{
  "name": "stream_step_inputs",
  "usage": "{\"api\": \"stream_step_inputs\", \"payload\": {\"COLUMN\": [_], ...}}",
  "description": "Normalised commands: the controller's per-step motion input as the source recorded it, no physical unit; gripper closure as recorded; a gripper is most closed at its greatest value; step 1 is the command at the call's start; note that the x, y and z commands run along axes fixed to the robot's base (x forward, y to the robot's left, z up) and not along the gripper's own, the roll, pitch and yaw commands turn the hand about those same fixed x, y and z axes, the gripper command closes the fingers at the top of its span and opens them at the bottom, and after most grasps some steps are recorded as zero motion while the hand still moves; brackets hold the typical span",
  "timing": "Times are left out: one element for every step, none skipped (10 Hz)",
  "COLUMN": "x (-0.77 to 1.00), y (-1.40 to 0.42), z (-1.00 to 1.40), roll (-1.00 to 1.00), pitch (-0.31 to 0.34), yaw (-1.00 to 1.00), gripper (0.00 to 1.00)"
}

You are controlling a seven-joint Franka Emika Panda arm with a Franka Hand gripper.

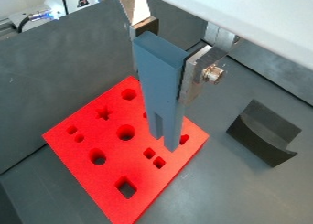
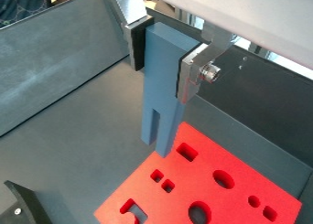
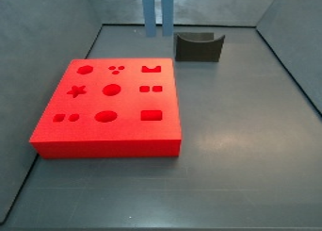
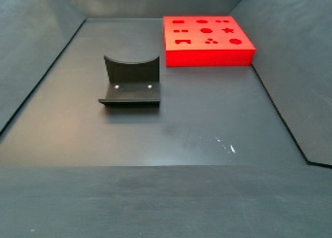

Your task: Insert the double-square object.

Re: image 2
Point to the grey left enclosure panel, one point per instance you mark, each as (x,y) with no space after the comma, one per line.
(50,52)

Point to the red board with shaped holes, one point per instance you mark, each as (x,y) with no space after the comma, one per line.
(199,175)

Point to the person in patterned shirt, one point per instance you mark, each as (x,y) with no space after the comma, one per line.
(14,10)

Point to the blue double-square peg block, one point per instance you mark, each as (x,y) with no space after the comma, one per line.
(166,47)

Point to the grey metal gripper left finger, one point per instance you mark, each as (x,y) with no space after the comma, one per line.
(133,19)

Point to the dark right enclosure panel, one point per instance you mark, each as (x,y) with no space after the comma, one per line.
(256,112)

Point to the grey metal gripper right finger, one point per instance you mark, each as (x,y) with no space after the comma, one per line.
(196,66)

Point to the black bracket with screw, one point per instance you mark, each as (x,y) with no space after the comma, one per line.
(26,210)

